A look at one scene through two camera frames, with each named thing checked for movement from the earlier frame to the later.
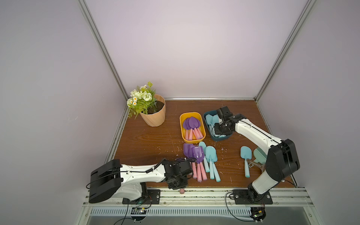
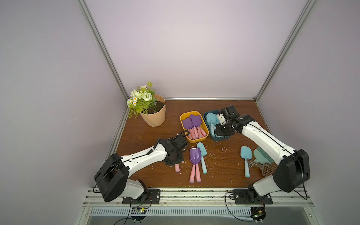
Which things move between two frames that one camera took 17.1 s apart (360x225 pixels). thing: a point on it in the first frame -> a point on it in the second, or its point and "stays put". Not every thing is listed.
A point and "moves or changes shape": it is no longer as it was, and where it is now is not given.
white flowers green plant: [143, 100] stays put
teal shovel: [246, 153] stays put
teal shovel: [209, 119] stays put
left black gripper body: [179, 183] -> [177, 158]
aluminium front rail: [198, 198] stays put
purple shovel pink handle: [193, 123] moves or changes shape
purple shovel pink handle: [189, 153] moves or changes shape
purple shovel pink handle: [197, 133] -> [204, 132]
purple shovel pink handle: [185, 126] -> [190, 136]
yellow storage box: [192, 126] stays put
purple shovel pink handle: [197, 124] moves or changes shape
